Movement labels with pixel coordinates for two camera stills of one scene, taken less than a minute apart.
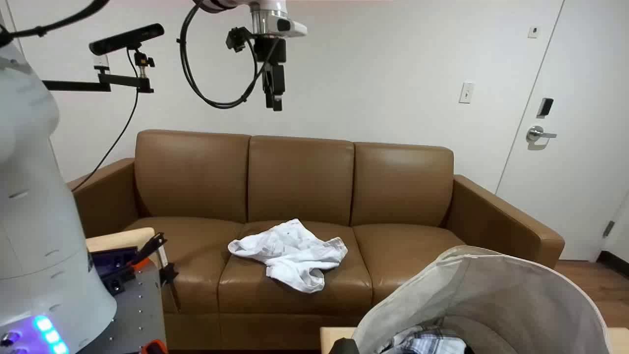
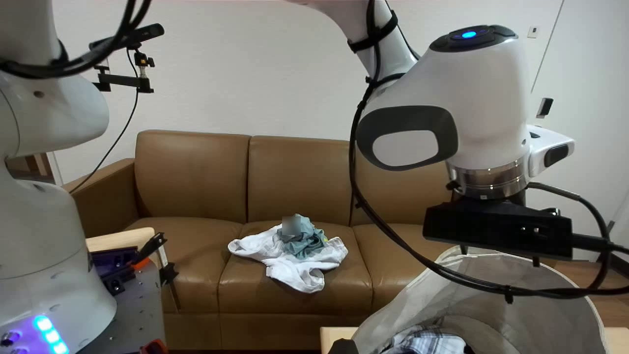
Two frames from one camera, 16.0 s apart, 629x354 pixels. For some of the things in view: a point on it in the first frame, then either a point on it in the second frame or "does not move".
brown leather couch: (386, 203) does not move
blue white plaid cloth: (424, 342) does not move
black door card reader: (546, 106) does not move
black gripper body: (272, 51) to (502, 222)
